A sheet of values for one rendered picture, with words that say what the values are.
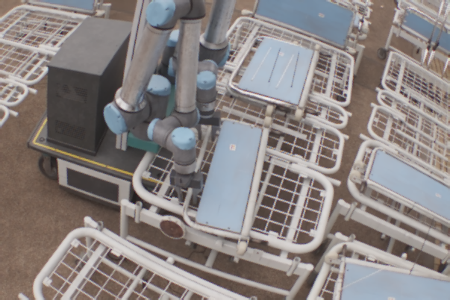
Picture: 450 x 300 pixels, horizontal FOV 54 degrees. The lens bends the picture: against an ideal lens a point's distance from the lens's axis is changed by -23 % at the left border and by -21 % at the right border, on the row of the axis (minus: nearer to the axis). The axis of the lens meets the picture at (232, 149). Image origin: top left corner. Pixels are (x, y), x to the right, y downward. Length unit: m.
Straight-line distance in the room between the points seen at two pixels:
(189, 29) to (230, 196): 0.78
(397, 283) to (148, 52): 1.47
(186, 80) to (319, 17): 1.83
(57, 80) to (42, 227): 0.84
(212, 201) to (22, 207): 1.20
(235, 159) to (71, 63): 0.95
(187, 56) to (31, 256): 1.37
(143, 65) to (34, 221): 1.23
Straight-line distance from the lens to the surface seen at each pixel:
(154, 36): 1.99
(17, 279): 2.65
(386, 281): 2.31
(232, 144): 2.64
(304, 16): 3.83
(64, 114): 2.67
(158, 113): 2.44
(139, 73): 2.11
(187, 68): 2.14
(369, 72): 4.81
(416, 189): 2.80
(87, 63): 2.52
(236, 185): 2.45
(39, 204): 2.95
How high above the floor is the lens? 2.23
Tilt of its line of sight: 41 degrees down
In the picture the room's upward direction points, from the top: 15 degrees clockwise
